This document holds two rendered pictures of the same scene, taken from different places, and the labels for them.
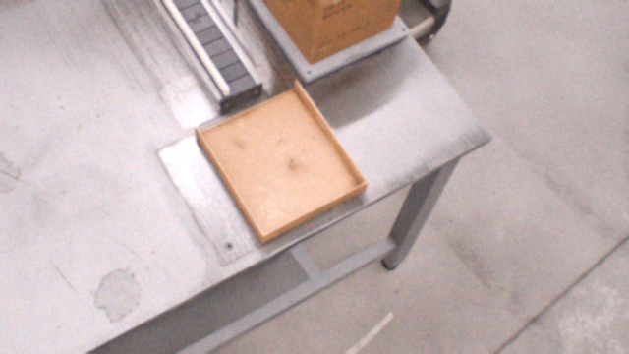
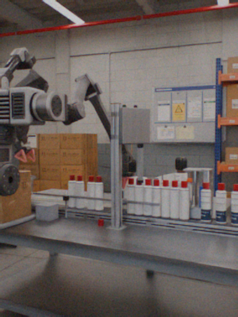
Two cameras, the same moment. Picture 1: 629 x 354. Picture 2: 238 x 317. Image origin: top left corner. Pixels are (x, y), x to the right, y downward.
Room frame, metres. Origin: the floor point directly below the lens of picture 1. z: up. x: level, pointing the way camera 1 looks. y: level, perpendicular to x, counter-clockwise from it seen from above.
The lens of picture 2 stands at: (3.43, 0.01, 1.32)
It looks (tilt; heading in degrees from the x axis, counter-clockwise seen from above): 3 degrees down; 159
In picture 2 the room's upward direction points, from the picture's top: straight up
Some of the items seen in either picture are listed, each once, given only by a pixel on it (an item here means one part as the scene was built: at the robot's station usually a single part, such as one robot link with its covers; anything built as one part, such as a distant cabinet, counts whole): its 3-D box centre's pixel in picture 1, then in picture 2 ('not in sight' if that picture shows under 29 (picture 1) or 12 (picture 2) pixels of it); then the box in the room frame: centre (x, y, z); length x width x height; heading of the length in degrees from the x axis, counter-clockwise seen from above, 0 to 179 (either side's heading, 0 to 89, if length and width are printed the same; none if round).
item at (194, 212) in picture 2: not in sight; (198, 192); (1.82, 1.09, 1.01); 0.14 x 0.13 x 0.26; 42
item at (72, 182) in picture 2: not in sight; (72, 191); (1.30, 0.51, 0.98); 0.05 x 0.05 x 0.20
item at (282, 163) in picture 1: (280, 157); not in sight; (0.83, 0.07, 0.85); 0.30 x 0.26 x 0.04; 42
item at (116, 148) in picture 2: not in sight; (116, 166); (1.70, 0.66, 1.16); 0.04 x 0.04 x 0.67; 42
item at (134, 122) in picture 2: not in sight; (131, 125); (1.71, 0.75, 1.38); 0.17 x 0.10 x 0.19; 97
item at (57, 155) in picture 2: not in sight; (60, 174); (-2.40, 1.17, 0.70); 1.20 x 0.82 x 1.39; 55
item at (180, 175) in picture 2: not in sight; (181, 176); (1.30, 1.30, 1.04); 0.09 x 0.09 x 0.29
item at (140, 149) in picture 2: not in sight; (140, 163); (1.76, 0.77, 1.18); 0.04 x 0.04 x 0.21
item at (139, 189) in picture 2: not in sight; (139, 196); (1.66, 0.81, 0.98); 0.05 x 0.05 x 0.20
